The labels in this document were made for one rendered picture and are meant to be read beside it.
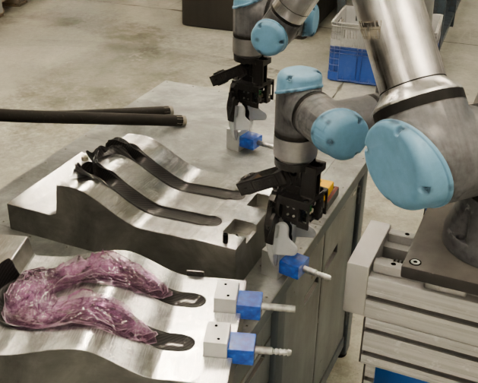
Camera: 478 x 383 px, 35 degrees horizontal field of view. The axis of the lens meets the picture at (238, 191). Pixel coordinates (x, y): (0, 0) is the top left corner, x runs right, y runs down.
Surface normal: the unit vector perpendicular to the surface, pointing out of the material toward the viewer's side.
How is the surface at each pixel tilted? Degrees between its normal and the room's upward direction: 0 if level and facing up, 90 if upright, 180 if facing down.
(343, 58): 90
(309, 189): 90
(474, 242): 72
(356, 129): 90
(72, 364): 90
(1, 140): 0
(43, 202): 0
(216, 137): 0
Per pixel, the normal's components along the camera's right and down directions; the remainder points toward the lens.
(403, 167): -0.86, 0.33
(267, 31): -0.35, 0.45
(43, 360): -0.12, 0.47
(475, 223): -0.72, 0.03
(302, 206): -0.54, 0.40
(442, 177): 0.39, 0.31
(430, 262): 0.01, -0.88
